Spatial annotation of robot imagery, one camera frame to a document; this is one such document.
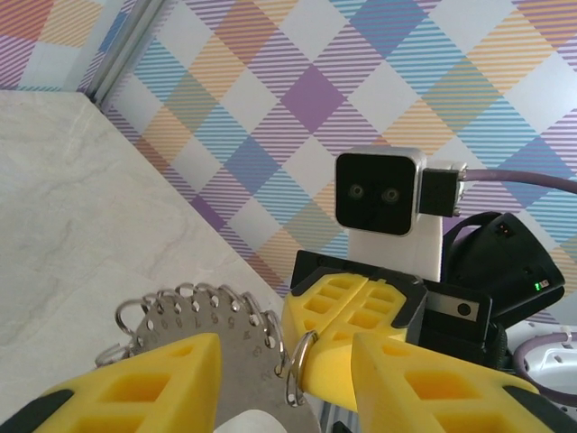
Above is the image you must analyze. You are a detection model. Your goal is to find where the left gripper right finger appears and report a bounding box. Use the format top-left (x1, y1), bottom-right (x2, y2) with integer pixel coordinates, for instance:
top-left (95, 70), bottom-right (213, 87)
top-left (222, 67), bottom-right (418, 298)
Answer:
top-left (353, 332), bottom-right (577, 433)

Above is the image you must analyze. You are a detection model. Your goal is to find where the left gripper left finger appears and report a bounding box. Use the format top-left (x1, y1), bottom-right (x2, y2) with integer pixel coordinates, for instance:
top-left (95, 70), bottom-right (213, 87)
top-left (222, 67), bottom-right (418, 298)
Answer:
top-left (0, 332), bottom-right (223, 433)

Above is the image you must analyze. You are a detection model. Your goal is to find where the steel split keyring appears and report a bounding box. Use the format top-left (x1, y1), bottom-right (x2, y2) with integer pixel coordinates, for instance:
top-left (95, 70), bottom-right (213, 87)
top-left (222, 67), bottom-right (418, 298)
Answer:
top-left (284, 330), bottom-right (319, 407)

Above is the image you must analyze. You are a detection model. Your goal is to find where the white rounded piece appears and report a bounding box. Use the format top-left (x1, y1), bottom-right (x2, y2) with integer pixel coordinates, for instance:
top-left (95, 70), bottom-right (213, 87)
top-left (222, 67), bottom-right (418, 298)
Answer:
top-left (215, 408), bottom-right (281, 433)

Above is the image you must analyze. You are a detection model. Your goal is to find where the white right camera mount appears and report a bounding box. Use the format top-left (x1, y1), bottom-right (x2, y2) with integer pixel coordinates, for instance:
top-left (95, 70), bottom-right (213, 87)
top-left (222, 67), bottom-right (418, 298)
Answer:
top-left (349, 160), bottom-right (468, 279)

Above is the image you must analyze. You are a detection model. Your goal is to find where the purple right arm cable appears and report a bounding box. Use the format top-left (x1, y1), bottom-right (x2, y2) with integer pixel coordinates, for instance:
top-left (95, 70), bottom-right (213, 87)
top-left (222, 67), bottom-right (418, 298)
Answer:
top-left (418, 164), bottom-right (577, 398)

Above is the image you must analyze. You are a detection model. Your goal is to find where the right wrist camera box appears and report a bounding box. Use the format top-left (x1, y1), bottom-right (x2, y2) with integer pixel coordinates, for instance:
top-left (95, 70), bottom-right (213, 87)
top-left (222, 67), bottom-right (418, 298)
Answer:
top-left (334, 146), bottom-right (427, 238)

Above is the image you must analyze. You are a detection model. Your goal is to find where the aluminium frame post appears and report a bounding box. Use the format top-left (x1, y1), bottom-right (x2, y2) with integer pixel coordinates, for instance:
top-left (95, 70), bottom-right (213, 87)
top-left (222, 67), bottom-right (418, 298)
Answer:
top-left (89, 0), bottom-right (170, 107)

